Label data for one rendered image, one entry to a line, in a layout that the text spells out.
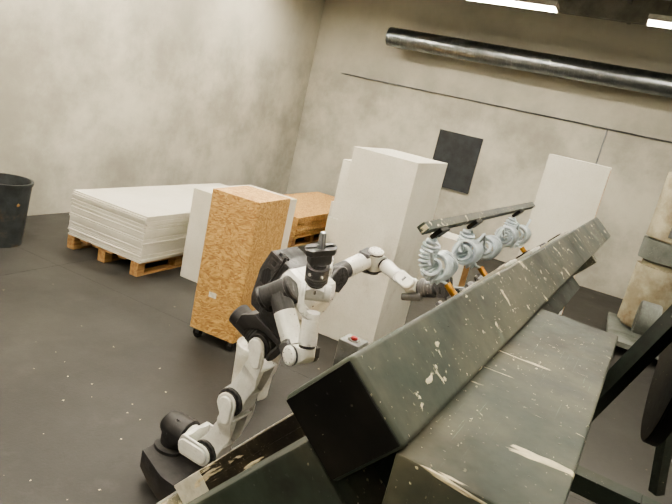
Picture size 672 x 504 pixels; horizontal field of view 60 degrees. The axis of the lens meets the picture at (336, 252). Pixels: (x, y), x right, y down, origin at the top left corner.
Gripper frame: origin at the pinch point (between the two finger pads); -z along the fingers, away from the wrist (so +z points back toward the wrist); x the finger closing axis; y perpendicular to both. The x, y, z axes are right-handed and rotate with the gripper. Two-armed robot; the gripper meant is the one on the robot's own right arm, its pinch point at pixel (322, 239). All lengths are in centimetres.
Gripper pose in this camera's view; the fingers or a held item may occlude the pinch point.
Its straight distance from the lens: 208.1
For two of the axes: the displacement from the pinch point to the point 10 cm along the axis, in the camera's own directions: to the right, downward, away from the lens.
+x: 9.1, -0.9, 4.1
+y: 3.9, 5.2, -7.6
